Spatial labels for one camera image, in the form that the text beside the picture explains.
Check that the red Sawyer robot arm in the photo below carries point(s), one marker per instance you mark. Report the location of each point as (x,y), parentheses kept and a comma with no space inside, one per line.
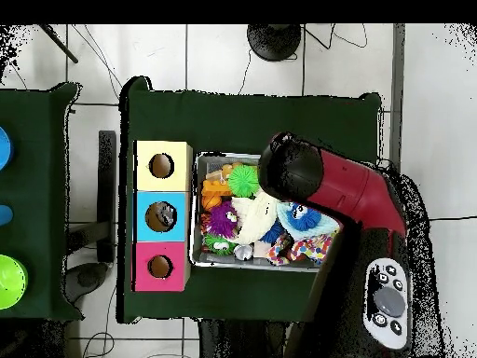
(350,190)

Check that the shallow clear mesh bin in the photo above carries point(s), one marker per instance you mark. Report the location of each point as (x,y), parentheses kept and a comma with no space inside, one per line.
(205,261)

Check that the wooden box with three holes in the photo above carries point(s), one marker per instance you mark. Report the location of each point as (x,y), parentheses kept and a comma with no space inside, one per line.
(145,153)

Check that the green spiky rubber ball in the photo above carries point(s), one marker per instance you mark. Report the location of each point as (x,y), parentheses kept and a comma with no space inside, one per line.
(244,180)

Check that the orange toy building block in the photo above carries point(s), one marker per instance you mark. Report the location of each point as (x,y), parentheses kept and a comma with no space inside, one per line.
(216,195)

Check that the cream white cloth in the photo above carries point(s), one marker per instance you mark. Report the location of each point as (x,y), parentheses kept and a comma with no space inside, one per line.
(257,212)

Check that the purple spiky ball with eyes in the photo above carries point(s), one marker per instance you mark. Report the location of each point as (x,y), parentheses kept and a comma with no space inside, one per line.
(223,221)

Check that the green toy with white eyes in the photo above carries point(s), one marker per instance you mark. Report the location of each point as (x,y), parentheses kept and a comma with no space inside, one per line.
(218,243)

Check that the dark green table cloth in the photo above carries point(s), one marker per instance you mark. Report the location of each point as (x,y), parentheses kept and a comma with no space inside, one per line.
(223,119)

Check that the large colourful dotted cloth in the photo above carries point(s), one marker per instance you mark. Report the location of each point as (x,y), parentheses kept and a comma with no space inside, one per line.
(309,249)

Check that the mint green cloth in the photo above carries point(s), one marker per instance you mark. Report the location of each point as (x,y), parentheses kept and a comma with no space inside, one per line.
(324,224)

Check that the black panel stand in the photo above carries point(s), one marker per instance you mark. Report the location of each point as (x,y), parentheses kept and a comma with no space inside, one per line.
(107,194)

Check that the black round stand base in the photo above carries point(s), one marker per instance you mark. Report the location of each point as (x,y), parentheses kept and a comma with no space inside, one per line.
(274,41)

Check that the grey round stand foot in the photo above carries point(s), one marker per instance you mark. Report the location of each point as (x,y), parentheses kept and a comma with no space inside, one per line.
(88,280)

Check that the green cloth side table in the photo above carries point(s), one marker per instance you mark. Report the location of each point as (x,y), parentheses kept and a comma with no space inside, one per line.
(37,261)

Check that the black pole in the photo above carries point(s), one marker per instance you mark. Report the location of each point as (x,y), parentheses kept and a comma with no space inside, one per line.
(59,45)

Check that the small blue round object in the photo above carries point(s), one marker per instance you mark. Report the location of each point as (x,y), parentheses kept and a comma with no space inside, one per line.
(4,215)

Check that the green round bowl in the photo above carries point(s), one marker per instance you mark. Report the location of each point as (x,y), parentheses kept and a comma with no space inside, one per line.
(10,282)

